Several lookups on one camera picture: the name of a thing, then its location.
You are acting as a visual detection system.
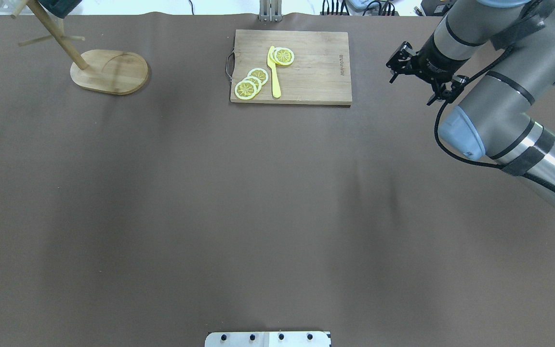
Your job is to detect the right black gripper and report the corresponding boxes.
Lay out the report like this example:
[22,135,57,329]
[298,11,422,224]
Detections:
[386,41,469,106]

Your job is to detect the dark teal mug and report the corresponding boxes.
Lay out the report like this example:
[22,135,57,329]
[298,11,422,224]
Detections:
[38,0,81,18]

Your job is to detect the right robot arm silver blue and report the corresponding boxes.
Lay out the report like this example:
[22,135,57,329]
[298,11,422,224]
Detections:
[387,0,555,207]

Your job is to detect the wooden cup storage rack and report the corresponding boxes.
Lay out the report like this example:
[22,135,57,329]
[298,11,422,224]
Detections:
[9,0,150,96]

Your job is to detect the wooden cutting board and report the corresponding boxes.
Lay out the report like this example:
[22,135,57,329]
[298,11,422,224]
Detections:
[230,29,353,106]

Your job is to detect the lemon slice by knife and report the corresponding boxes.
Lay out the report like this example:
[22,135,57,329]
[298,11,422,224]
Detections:
[271,47,295,66]

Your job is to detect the yellow plastic knife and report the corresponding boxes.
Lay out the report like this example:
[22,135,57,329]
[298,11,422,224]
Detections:
[266,45,281,99]

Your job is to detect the lemon slice middle of row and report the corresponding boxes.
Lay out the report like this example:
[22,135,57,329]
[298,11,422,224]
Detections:
[244,76,264,93]

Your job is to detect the lemon slice end of row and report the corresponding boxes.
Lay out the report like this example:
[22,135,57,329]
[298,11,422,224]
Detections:
[234,80,257,100]

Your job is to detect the aluminium frame post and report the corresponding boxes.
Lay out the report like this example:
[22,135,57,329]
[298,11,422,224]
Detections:
[258,0,282,23]

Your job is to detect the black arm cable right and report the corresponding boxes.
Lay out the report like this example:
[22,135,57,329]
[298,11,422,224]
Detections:
[433,46,555,210]

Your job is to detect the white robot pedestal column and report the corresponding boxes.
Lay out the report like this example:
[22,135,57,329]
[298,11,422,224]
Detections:
[204,330,332,347]

